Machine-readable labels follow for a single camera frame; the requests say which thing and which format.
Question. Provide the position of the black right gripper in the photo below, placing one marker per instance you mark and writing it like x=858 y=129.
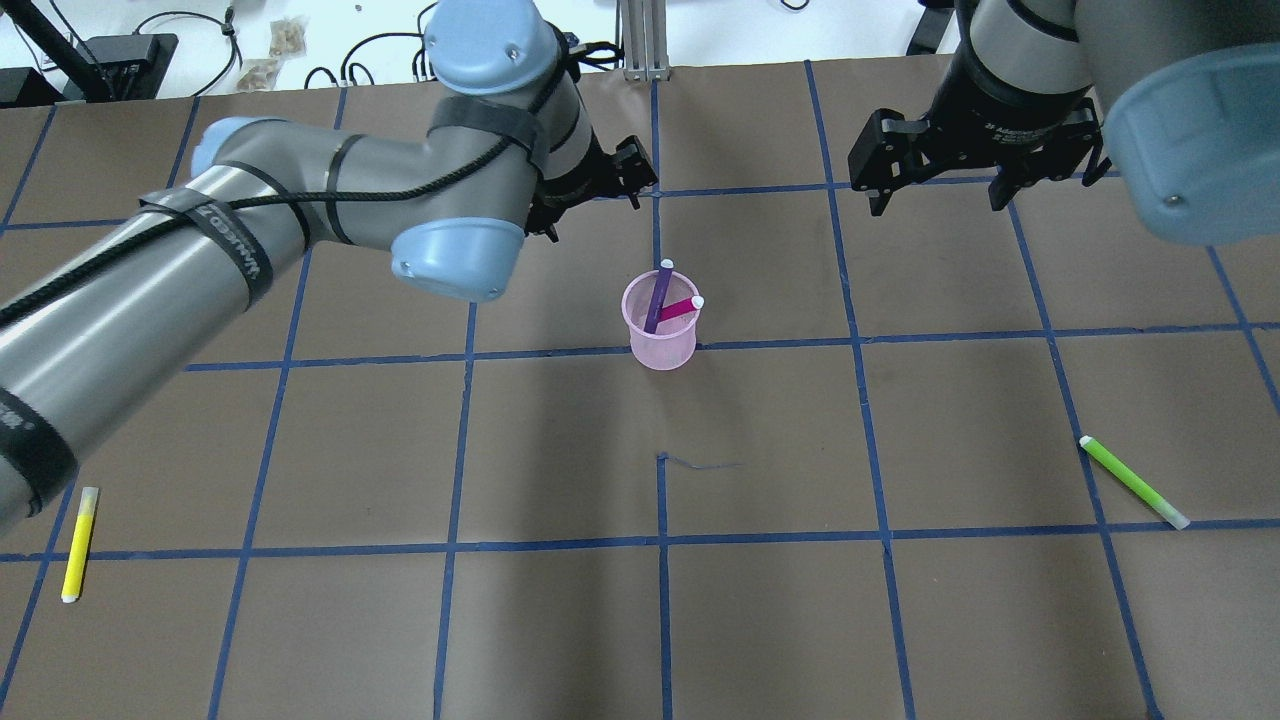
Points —
x=1010 y=112

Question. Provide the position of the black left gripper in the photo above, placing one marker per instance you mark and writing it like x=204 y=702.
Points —
x=572 y=181

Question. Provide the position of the purple marker pen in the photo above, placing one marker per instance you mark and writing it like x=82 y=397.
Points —
x=658 y=295

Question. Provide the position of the pink marker pen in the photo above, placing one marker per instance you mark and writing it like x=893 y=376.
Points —
x=680 y=308

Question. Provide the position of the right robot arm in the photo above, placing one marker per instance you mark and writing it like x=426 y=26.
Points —
x=1180 y=97

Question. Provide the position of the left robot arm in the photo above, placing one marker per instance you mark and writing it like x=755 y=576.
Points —
x=509 y=149

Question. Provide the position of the pink mesh cup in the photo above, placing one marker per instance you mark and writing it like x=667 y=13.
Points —
x=675 y=342

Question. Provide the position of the black power adapter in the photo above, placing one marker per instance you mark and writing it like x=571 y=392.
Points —
x=931 y=28

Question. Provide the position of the green marker pen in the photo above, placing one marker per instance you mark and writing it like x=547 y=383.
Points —
x=1131 y=480

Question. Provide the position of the black flat stand base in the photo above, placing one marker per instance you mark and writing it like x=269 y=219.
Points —
x=134 y=66

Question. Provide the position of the yellow marker pen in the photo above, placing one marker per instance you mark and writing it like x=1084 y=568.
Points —
x=80 y=544

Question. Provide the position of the aluminium frame post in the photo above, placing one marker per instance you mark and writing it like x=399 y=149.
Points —
x=642 y=35

